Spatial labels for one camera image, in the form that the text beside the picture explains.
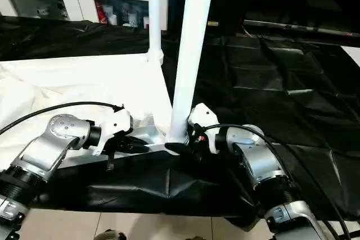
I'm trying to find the white plastic table top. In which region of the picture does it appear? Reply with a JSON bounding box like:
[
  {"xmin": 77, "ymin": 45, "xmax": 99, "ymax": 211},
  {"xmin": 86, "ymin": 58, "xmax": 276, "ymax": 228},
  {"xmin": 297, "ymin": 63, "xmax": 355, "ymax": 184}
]
[{"xmin": 0, "ymin": 52, "xmax": 182, "ymax": 171}]

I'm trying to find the black mat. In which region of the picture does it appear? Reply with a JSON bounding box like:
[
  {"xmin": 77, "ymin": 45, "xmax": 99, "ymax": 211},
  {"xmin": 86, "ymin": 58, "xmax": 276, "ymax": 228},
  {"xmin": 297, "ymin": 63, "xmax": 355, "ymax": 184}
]
[{"xmin": 0, "ymin": 16, "xmax": 360, "ymax": 229}]

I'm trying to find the long black bar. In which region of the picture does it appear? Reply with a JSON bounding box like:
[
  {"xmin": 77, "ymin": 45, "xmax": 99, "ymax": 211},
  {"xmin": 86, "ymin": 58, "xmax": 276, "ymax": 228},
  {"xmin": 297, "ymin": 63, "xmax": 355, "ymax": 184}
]
[{"xmin": 243, "ymin": 20, "xmax": 360, "ymax": 38}]

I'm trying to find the white flat sheet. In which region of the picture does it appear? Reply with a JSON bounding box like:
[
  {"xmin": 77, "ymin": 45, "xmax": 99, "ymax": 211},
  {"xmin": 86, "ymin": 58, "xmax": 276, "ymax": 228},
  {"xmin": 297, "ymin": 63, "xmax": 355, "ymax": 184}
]
[{"xmin": 343, "ymin": 46, "xmax": 360, "ymax": 64}]

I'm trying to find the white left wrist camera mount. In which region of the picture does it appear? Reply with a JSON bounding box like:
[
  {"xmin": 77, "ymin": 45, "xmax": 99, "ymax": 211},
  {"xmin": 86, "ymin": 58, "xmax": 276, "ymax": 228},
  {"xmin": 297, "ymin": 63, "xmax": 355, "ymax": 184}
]
[{"xmin": 93, "ymin": 108, "xmax": 134, "ymax": 155}]

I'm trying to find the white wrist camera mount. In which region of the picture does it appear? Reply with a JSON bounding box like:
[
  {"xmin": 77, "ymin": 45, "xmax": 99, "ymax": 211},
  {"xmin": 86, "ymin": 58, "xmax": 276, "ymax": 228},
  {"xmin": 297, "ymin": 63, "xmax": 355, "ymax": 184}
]
[
  {"xmin": 93, "ymin": 108, "xmax": 134, "ymax": 155},
  {"xmin": 187, "ymin": 103, "xmax": 220, "ymax": 154}
]

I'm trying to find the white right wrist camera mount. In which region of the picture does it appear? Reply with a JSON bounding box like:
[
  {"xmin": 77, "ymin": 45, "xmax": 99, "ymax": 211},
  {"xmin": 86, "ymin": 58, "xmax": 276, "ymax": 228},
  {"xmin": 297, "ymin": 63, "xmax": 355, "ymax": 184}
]
[{"xmin": 187, "ymin": 103, "xmax": 220, "ymax": 154}]

